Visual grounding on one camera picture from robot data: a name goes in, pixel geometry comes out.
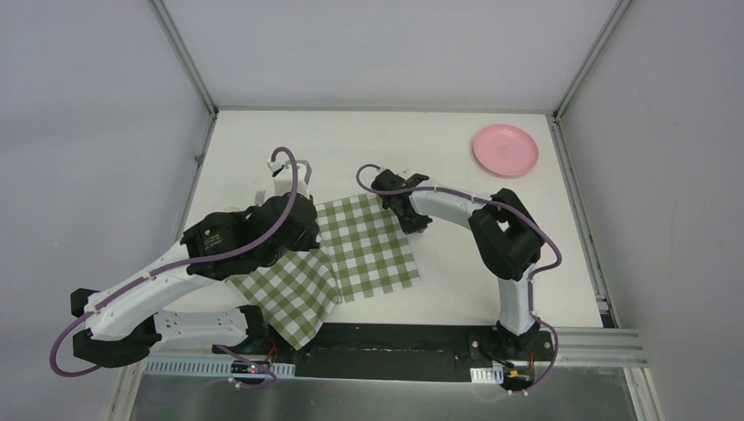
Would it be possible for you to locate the purple cable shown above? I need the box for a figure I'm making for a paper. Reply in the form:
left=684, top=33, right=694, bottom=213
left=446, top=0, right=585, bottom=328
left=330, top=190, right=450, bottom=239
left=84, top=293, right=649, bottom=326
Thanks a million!
left=355, top=163, right=563, bottom=396
left=49, top=146, right=300, bottom=390

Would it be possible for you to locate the pink plate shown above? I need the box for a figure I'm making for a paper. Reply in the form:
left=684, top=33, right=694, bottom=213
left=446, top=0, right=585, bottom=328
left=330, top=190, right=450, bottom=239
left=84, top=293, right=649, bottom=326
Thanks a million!
left=471, top=125, right=540, bottom=178

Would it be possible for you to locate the green checkered cloth napkin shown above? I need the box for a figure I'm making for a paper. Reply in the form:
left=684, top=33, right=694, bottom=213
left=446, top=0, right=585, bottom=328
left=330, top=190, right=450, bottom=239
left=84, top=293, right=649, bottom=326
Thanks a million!
left=226, top=194, right=422, bottom=350

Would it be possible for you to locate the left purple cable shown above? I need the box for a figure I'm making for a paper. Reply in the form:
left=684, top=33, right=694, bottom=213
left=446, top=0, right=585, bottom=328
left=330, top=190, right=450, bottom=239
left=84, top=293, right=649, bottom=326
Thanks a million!
left=49, top=146, right=300, bottom=390

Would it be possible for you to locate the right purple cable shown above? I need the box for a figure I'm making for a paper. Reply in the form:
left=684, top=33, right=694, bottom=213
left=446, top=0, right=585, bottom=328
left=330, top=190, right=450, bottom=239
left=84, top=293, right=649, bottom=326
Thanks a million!
left=355, top=163, right=563, bottom=396

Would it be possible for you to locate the aluminium frame rail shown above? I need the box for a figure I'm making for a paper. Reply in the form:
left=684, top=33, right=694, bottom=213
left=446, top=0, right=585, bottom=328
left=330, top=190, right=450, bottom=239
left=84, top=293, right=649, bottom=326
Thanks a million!
left=555, top=327, right=647, bottom=368

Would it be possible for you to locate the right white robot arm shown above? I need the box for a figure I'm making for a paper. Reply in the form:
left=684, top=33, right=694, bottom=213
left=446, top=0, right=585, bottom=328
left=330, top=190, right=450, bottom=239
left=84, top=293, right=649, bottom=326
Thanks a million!
left=366, top=169, right=545, bottom=360

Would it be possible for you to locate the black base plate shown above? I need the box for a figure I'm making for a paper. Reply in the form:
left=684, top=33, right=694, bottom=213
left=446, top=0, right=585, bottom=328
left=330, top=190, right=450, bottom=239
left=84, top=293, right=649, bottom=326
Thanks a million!
left=232, top=323, right=554, bottom=382

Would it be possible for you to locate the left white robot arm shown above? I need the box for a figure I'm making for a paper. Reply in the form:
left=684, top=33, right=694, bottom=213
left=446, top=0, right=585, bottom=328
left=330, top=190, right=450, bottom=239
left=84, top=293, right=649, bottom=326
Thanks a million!
left=70, top=195, right=319, bottom=368

